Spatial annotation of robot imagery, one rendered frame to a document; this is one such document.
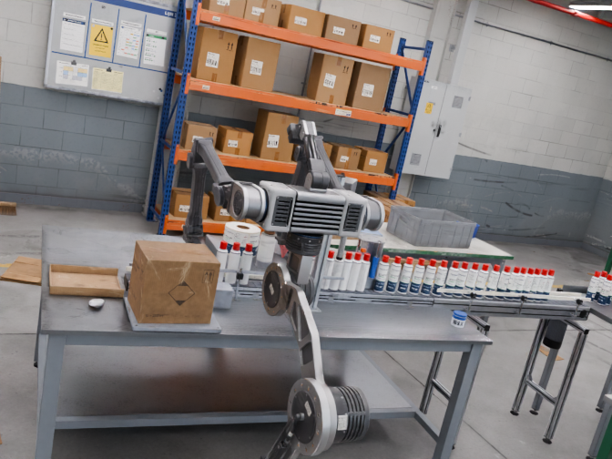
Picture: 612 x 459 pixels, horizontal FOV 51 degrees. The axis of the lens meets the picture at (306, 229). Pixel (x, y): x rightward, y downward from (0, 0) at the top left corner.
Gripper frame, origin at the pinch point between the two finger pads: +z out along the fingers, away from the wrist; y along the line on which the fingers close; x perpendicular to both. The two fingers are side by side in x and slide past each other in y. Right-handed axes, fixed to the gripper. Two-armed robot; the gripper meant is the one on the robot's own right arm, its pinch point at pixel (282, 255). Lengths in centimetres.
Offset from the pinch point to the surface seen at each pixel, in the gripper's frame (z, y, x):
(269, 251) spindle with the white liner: 4.1, 0.6, -17.6
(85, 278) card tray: 19, 93, -1
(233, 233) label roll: 1.7, 15.4, -36.7
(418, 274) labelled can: 1, -77, 9
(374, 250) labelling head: -5, -55, -6
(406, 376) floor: 101, -138, -59
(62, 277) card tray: 19, 102, -1
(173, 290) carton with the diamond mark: 2, 64, 48
